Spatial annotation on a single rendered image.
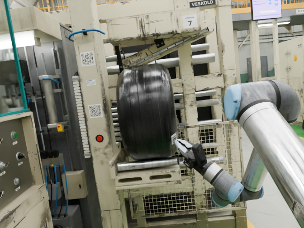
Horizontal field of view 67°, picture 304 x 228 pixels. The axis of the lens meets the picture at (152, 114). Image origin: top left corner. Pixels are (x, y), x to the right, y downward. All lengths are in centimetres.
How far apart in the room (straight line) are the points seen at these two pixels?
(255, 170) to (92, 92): 91
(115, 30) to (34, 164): 93
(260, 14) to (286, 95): 440
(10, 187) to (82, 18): 89
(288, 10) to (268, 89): 770
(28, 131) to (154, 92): 65
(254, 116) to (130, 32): 108
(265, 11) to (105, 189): 456
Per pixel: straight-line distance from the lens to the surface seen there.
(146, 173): 127
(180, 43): 169
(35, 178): 132
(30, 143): 128
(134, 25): 159
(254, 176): 112
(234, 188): 108
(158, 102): 109
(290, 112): 86
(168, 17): 159
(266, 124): 69
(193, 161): 111
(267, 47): 1247
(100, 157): 138
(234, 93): 74
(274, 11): 533
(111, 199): 146
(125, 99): 111
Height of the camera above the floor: 132
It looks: 7 degrees down
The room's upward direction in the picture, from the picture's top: 7 degrees counter-clockwise
